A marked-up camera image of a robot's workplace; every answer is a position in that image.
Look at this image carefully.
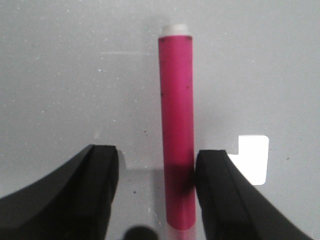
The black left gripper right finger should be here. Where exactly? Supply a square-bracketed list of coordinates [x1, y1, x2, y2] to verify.
[194, 150, 310, 240]

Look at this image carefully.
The pink highlighter pen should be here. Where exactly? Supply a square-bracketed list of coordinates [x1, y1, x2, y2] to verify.
[158, 23, 196, 240]

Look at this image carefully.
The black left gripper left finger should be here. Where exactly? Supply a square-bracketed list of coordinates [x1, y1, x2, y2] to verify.
[0, 145, 119, 240]

